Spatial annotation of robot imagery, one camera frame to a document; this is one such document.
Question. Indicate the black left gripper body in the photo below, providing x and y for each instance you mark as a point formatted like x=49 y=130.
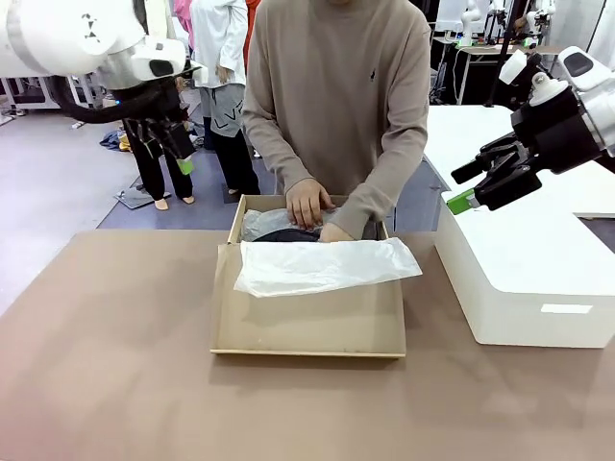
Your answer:
x=154 y=108

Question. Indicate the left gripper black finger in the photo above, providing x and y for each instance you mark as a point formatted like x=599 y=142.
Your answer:
x=181 y=149
x=151 y=141

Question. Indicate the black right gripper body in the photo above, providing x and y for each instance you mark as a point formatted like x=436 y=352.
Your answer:
x=557 y=132

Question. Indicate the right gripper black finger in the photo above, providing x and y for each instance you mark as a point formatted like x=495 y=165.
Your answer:
x=490 y=161
x=509 y=185

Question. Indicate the black leather buckle shoe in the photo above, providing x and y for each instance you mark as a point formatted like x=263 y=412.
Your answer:
x=283 y=235

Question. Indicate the white tissue paper sheet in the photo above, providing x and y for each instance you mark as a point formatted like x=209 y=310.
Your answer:
x=317 y=266

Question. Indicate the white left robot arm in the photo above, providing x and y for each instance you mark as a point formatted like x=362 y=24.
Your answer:
x=62 y=33

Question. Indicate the person's left forearm beige sleeve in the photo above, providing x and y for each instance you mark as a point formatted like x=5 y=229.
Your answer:
x=379 y=192

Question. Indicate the small white background robot arm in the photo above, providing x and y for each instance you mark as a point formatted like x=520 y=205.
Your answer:
x=468 y=21

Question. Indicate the person's right forearm beige sleeve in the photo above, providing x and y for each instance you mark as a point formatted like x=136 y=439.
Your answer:
x=274 y=153

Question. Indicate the brown cardboard shoe box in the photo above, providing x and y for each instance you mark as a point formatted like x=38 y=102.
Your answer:
x=307 y=322

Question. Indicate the person's right hand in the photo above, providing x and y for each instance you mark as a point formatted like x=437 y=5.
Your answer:
x=307 y=204

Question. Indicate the person's left hand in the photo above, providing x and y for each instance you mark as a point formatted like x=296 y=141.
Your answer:
x=336 y=234

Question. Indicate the mannequin white jacket black trousers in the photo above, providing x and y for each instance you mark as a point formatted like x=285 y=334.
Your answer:
x=151 y=177

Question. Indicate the pile of clothes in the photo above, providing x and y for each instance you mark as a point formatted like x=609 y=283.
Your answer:
x=113 y=141

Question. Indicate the mannequin white shirt grey shorts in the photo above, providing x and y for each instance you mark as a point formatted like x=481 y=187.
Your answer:
x=221 y=57

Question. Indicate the pink hanging garment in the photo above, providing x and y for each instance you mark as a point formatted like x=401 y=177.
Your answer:
x=182 y=21

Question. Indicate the black tripod pole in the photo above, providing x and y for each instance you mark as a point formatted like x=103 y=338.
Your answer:
x=502 y=48

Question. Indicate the white plastic storage bin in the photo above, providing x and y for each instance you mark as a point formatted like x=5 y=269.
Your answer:
x=519 y=288

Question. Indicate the white curtain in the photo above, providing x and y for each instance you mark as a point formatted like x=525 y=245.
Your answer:
x=603 y=33

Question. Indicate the wooden top desk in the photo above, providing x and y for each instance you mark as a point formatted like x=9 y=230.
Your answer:
x=485 y=50

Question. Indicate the red orange hanging garment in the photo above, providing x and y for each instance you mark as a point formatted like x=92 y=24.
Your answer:
x=251 y=19

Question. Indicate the person torso beige sweater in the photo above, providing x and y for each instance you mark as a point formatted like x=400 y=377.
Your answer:
x=341 y=86

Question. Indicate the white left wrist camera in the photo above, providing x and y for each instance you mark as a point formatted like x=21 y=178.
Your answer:
x=194 y=69

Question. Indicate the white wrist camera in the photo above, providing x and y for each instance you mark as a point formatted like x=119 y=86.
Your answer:
x=194 y=69
x=513 y=67

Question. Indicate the grey mannequin base plate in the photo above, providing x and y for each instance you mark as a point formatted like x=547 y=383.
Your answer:
x=137 y=198

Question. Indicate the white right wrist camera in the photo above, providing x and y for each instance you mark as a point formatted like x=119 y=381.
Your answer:
x=513 y=67

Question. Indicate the grey metal frame workbench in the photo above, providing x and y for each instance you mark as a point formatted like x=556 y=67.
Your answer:
x=24 y=98

